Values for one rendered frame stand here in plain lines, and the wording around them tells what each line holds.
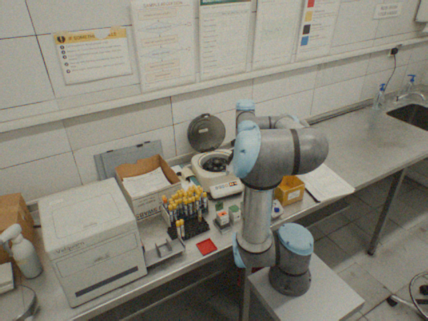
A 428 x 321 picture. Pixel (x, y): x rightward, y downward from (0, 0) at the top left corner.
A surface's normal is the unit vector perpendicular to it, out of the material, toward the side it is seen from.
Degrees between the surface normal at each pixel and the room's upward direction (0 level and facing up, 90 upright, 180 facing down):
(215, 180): 90
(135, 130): 90
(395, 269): 0
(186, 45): 93
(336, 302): 1
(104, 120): 90
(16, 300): 0
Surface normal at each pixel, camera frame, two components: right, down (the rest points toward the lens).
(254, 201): -0.36, 0.62
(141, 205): 0.51, 0.44
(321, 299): -0.03, -0.84
